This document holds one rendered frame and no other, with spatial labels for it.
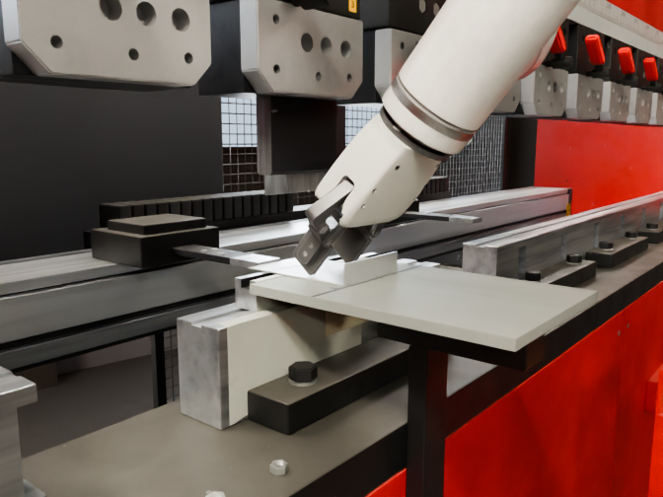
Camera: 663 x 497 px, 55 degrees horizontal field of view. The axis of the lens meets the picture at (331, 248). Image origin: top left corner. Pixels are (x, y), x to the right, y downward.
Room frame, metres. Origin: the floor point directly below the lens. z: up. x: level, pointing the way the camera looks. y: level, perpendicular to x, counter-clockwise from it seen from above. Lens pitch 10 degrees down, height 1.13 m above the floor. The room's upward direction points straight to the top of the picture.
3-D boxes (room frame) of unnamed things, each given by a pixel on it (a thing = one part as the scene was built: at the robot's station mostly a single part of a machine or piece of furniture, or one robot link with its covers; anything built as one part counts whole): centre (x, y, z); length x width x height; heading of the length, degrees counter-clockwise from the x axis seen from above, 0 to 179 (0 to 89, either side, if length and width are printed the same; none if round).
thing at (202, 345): (0.70, 0.00, 0.92); 0.39 x 0.06 x 0.10; 141
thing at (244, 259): (0.76, 0.17, 1.01); 0.26 x 0.12 x 0.05; 51
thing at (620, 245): (1.40, -0.65, 0.89); 0.30 x 0.05 x 0.03; 141
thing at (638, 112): (1.57, -0.71, 1.26); 0.15 x 0.09 x 0.17; 141
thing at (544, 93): (1.10, -0.33, 1.26); 0.15 x 0.09 x 0.17; 141
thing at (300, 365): (0.58, 0.03, 0.91); 0.03 x 0.03 x 0.02
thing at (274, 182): (0.66, 0.03, 1.13); 0.10 x 0.02 x 0.10; 141
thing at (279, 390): (0.65, -0.04, 0.89); 0.30 x 0.05 x 0.03; 141
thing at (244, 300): (0.68, 0.02, 0.98); 0.20 x 0.03 x 0.03; 141
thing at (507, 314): (0.57, -0.08, 1.00); 0.26 x 0.18 x 0.01; 51
